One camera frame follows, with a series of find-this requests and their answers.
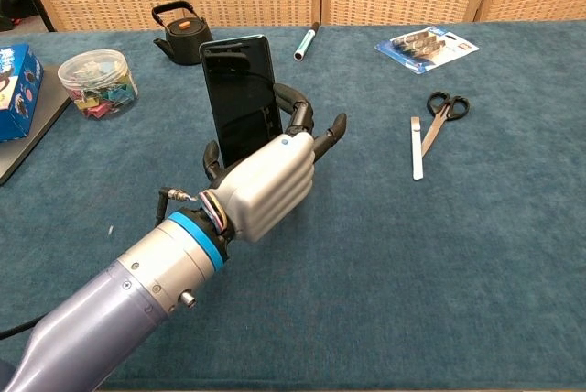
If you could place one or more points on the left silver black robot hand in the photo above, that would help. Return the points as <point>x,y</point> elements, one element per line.
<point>270,181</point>

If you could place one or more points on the black smartphone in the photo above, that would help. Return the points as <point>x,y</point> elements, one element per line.
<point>238,99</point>

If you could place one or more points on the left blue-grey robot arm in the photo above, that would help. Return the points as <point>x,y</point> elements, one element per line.
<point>114,305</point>

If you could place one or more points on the green white marker pen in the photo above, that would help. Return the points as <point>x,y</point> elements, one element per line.
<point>304,44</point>

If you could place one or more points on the white plastic scissor sheath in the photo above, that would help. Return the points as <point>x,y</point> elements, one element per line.
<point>417,158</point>

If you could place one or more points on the blue table cloth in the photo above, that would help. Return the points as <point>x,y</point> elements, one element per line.
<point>389,273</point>

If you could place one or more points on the black cast iron teapot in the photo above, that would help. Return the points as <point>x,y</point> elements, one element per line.
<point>183,44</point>

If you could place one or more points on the clear jar of coloured clips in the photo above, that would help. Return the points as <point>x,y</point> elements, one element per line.
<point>98,85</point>

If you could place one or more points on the binder clip blister pack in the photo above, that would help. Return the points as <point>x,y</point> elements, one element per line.
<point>426,51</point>

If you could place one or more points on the grey closed laptop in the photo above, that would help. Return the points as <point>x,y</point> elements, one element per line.
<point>41,126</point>

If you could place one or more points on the blue cookie box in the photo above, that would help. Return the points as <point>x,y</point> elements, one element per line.
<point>18,90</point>

